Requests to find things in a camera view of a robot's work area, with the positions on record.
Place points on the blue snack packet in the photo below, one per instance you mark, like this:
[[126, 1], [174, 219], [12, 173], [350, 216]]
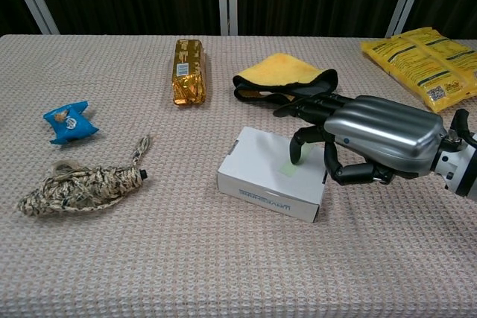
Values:
[[71, 126]]

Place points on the beige waffle tablecloth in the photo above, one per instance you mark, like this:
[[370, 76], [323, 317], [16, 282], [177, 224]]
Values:
[[149, 258]]

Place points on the gold foil snack package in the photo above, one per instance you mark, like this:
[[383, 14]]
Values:
[[188, 72]]

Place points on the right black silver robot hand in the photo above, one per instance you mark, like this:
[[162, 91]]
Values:
[[387, 135]]

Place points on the white cardboard box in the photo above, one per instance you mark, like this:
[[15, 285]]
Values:
[[253, 161]]

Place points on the yellow printed snack bag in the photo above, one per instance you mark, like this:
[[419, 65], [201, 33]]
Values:
[[421, 57]]

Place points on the yellow black folded cloth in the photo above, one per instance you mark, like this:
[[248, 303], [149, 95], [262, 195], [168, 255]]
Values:
[[283, 68]]

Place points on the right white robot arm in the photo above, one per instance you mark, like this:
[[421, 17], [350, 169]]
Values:
[[462, 173]]

